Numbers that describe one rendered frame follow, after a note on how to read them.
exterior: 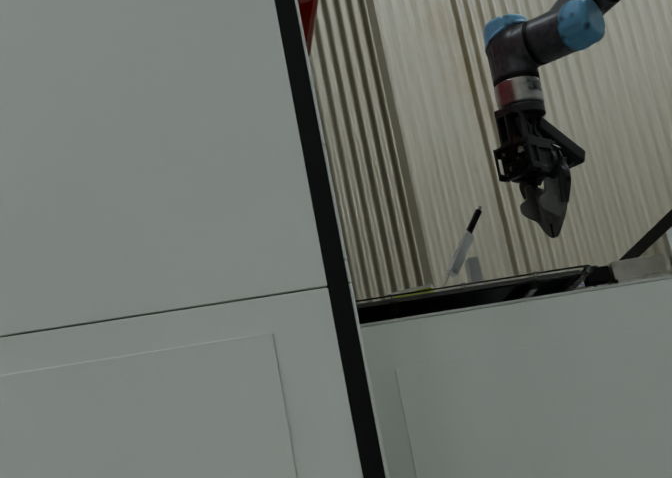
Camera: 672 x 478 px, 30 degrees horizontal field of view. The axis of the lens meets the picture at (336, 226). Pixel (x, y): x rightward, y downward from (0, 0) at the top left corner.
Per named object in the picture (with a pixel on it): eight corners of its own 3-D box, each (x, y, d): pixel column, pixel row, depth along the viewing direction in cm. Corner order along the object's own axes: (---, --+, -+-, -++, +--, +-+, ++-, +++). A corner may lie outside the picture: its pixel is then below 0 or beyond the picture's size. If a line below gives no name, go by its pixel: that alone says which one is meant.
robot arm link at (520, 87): (513, 96, 207) (552, 77, 201) (519, 122, 206) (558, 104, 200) (484, 90, 202) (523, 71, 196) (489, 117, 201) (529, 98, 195)
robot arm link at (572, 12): (595, -22, 198) (536, 5, 205) (577, 4, 190) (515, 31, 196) (617, 21, 201) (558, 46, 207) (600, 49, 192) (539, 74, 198)
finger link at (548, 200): (536, 235, 193) (524, 179, 195) (559, 237, 197) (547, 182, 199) (552, 230, 191) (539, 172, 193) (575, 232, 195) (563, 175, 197)
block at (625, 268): (615, 280, 179) (610, 260, 180) (608, 286, 182) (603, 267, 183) (668, 271, 180) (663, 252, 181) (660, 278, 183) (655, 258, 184)
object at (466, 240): (456, 306, 216) (441, 233, 220) (453, 312, 219) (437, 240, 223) (491, 301, 217) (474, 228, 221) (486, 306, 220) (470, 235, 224)
